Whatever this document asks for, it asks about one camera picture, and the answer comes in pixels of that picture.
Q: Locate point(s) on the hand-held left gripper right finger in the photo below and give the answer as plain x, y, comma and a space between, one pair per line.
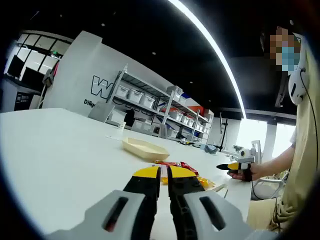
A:
182, 182

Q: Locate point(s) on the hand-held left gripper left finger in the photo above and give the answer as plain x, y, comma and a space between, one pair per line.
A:
95, 222

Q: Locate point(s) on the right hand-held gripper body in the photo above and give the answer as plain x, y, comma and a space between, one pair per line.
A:
246, 162

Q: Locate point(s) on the red stick food packet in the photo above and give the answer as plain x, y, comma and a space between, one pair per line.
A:
187, 166

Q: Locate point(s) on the yellow pastry food packet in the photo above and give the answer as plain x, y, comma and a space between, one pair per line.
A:
205, 182

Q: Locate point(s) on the beige paper container tray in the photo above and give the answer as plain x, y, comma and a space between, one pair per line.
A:
145, 148

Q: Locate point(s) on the person's right hand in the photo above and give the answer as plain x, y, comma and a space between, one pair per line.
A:
255, 172

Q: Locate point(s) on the grey headset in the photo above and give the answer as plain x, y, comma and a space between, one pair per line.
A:
211, 149

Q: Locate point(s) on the black tripod stand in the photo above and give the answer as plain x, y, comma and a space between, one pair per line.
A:
225, 130

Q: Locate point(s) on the ceiling light strip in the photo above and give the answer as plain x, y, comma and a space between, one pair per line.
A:
243, 110

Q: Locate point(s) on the person in beige shirt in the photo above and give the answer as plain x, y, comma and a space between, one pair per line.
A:
300, 150

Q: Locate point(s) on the metal shelf rack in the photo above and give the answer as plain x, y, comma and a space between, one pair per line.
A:
170, 107

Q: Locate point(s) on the white paper cup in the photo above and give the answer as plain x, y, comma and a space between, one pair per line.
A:
121, 125

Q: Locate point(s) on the black bag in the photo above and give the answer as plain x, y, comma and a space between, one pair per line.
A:
129, 117

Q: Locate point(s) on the white chest-worn device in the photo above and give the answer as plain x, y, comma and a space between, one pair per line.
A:
296, 85

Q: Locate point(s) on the row of white storage bins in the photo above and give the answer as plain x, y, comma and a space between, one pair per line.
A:
133, 95

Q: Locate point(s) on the grey chair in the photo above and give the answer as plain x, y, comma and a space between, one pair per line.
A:
100, 112

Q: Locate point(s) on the dark grey counter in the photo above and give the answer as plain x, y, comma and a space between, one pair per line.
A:
25, 100

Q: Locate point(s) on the coat stand with grey bag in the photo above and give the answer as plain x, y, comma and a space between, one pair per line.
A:
48, 77

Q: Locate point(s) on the black monitor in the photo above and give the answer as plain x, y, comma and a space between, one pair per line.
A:
15, 66
33, 76

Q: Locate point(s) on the white logo wall panel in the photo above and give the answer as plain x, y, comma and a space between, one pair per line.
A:
75, 75

